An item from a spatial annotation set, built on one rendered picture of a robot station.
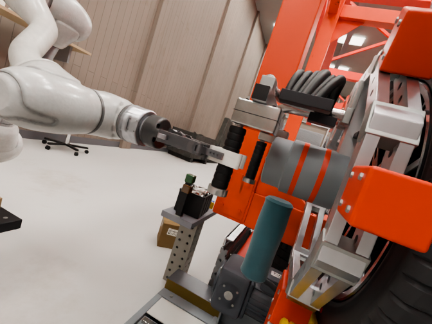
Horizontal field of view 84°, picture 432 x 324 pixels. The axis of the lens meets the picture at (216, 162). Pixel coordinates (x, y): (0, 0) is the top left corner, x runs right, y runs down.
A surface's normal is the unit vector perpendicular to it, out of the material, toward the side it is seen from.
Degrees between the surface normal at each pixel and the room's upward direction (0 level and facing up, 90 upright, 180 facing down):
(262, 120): 90
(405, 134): 90
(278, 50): 90
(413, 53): 125
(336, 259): 90
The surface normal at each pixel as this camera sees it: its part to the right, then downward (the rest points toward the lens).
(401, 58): -0.44, 0.53
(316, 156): -0.10, -0.53
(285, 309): -0.33, -0.01
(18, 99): 0.51, 0.29
